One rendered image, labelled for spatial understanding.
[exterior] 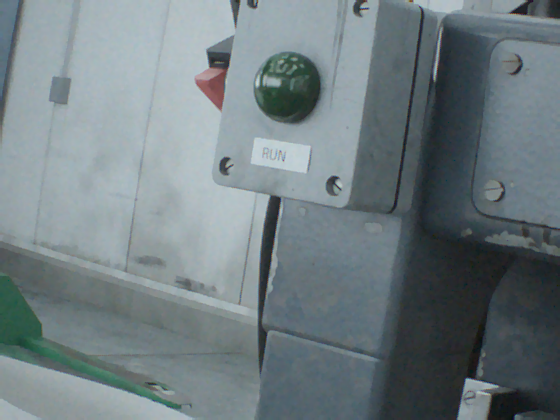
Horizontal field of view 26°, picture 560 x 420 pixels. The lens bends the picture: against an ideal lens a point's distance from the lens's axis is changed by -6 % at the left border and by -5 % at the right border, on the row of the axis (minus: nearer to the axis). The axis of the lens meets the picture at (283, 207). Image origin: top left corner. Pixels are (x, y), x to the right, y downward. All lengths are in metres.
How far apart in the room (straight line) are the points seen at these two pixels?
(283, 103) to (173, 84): 7.48
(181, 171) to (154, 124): 0.40
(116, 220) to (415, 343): 7.71
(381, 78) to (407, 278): 0.09
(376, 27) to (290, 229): 0.12
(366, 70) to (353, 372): 0.14
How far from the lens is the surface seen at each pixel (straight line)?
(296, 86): 0.51
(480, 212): 0.53
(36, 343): 6.22
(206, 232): 7.67
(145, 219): 8.05
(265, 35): 0.54
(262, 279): 0.61
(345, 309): 0.56
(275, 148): 0.52
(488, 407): 0.72
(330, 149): 0.51
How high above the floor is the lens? 1.26
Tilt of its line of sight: 3 degrees down
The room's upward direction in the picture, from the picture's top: 9 degrees clockwise
